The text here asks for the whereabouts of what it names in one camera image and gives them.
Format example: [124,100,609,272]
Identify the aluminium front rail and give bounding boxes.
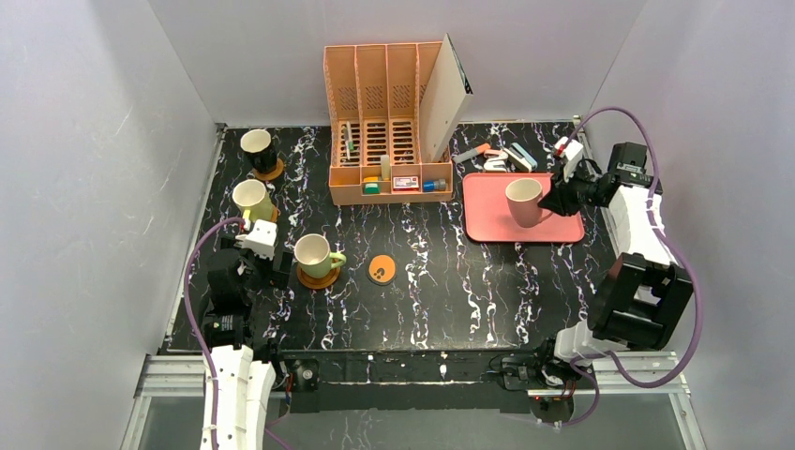
[135,351,678,397]

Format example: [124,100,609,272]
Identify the pen in organizer slot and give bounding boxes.
[343,121,355,158]

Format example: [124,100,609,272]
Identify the red white card box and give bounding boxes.
[392,176,420,191]

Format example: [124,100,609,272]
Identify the pink tray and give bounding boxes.
[462,172,585,244]

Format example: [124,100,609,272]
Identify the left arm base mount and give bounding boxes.
[273,354,321,424]

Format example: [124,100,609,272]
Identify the white leaning book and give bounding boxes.
[419,34,473,163]

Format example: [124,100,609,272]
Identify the green mug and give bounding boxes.
[294,233,347,279]

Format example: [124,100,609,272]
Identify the orange desk file organizer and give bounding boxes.
[323,41,454,206]

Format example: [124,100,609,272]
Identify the teal eraser block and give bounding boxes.
[503,142,538,173]

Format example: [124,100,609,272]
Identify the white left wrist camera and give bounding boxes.
[242,219,278,260]

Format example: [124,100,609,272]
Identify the black mug white inside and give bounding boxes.
[240,128,278,174]

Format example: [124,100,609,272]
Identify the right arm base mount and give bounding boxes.
[486,351,593,427]

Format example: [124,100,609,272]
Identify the grey marker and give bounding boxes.
[452,149,480,164]

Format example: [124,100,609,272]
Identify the white pink stapler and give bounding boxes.
[483,153,509,173]

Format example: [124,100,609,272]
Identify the yellow mug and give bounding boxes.
[232,179,275,223]

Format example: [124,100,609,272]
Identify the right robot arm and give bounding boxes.
[540,138,694,362]

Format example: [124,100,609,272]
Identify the plain orange coaster far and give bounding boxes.
[253,158,285,182]

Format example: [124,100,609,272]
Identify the white tube in organizer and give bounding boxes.
[380,155,391,181]

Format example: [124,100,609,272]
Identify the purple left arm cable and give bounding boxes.
[183,217,296,450]

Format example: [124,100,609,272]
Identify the ridged orange round coaster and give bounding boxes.
[296,266,341,290]

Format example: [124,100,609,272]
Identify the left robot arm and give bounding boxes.
[200,232,293,449]

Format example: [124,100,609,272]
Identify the blue grey bottle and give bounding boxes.
[422,178,447,192]

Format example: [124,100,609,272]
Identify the orange coaster with black logo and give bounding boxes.
[367,254,397,286]

